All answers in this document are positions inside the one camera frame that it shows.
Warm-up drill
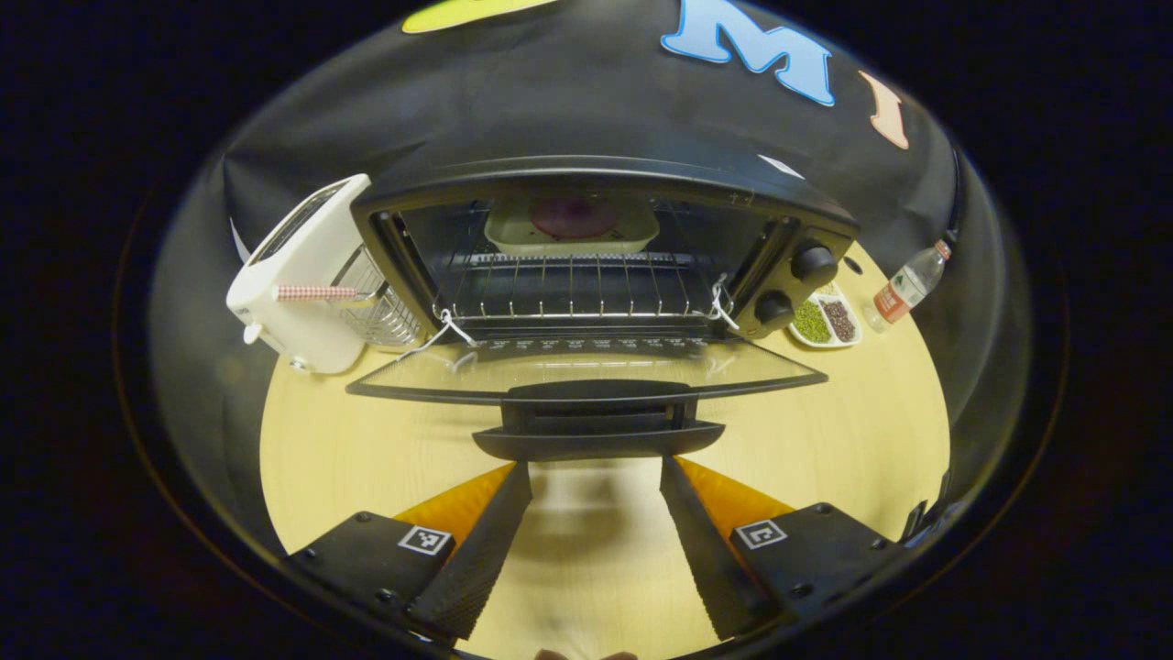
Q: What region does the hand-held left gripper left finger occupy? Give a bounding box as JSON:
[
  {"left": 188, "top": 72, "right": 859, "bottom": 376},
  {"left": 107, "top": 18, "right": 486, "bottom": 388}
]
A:
[{"left": 286, "top": 461, "right": 533, "bottom": 643}]

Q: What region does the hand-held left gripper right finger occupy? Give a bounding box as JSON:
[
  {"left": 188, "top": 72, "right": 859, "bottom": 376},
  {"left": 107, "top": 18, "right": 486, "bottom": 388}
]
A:
[{"left": 660, "top": 455, "right": 908, "bottom": 643}]

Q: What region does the pale green square plate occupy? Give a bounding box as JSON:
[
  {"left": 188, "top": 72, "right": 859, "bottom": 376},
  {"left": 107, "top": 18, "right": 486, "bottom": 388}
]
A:
[{"left": 483, "top": 196, "right": 661, "bottom": 257}]

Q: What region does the round pink food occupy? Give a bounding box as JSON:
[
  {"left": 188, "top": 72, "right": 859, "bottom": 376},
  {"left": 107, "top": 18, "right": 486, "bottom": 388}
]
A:
[{"left": 530, "top": 197, "right": 620, "bottom": 240}]

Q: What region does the black electric oven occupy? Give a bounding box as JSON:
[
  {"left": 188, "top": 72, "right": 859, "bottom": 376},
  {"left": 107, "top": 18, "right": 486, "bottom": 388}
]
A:
[{"left": 345, "top": 154, "right": 862, "bottom": 463}]

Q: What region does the white divided tray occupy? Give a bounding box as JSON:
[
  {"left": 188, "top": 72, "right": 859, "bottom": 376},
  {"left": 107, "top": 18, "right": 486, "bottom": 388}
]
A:
[{"left": 785, "top": 280, "right": 865, "bottom": 350}]

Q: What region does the pile of green mung beans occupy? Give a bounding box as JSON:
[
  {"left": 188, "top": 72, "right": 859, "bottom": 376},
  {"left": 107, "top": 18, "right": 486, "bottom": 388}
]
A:
[{"left": 793, "top": 300, "right": 831, "bottom": 345}]

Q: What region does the pile of red beans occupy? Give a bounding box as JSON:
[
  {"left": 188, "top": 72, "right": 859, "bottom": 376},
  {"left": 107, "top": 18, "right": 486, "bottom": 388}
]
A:
[{"left": 822, "top": 300, "right": 859, "bottom": 343}]

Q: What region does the clear plastic water bottle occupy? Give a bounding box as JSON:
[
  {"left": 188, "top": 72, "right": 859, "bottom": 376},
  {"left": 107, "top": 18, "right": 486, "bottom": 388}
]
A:
[{"left": 861, "top": 239, "right": 955, "bottom": 334}]

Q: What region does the white toaster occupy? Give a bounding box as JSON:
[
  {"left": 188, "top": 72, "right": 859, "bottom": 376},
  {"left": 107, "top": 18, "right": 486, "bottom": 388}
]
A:
[{"left": 225, "top": 173, "right": 373, "bottom": 376}]

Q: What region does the black backdrop cloth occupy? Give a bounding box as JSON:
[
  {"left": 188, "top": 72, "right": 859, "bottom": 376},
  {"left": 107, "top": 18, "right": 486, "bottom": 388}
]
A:
[{"left": 147, "top": 0, "right": 1018, "bottom": 551}]

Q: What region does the white string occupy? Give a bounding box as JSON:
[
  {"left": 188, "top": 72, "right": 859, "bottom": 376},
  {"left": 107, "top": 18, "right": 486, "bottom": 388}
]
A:
[
  {"left": 394, "top": 307, "right": 479, "bottom": 363},
  {"left": 707, "top": 272, "right": 741, "bottom": 333}
]

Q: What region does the toaster wire basket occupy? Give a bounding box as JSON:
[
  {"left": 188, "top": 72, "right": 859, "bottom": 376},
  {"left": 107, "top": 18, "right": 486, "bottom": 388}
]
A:
[{"left": 333, "top": 246, "right": 424, "bottom": 350}]

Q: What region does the oven wire rack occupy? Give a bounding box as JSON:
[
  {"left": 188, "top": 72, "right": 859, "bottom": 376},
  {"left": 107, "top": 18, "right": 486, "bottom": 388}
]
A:
[{"left": 438, "top": 249, "right": 727, "bottom": 324}]

